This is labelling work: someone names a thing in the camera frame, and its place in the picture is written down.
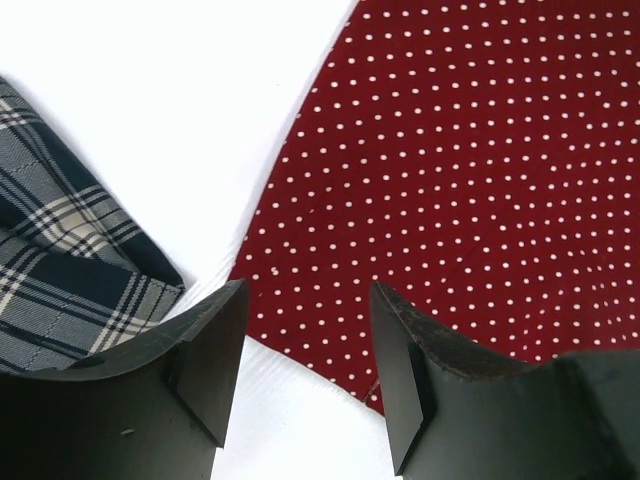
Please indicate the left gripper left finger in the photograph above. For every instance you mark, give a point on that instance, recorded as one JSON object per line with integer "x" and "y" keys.
{"x": 154, "y": 407}

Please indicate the red polka dot skirt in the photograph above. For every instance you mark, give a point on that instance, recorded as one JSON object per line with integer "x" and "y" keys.
{"x": 482, "y": 158}

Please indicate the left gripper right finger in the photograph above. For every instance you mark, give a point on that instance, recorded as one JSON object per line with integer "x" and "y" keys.
{"x": 457, "y": 410}

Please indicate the plaid folded skirt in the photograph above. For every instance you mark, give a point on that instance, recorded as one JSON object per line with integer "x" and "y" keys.
{"x": 78, "y": 275}

